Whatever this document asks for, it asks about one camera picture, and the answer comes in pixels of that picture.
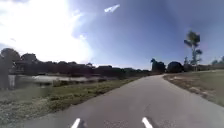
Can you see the palm tree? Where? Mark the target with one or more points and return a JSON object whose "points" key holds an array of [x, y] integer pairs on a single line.
{"points": [[153, 62]]}

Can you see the grey asphalt path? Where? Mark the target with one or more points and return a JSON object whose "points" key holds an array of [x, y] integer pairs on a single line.
{"points": [[133, 100]]}

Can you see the row of dark trees behind pond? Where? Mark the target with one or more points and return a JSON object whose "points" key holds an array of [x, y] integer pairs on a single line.
{"points": [[66, 68]]}

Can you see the round dark tree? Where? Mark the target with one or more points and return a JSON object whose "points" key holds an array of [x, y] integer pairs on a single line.
{"points": [[159, 67]]}

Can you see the large dark bush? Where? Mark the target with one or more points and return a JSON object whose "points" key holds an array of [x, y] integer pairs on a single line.
{"points": [[174, 67]]}

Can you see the pond water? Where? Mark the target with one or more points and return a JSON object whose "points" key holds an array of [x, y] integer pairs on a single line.
{"points": [[50, 79]]}

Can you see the robot's own part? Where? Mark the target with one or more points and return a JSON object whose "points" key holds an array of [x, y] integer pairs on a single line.
{"points": [[147, 123], [75, 123]]}

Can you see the grass strip beside pond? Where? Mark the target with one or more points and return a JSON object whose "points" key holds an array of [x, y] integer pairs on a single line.
{"points": [[36, 100]]}

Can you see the tall thin tree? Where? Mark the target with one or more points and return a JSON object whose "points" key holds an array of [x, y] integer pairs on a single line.
{"points": [[193, 41]]}

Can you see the wide grass field with sandy patches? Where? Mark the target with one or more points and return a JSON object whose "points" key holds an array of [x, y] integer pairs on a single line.
{"points": [[206, 83]]}

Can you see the distant row of trees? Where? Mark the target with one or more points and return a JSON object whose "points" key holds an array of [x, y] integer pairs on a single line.
{"points": [[213, 65]]}

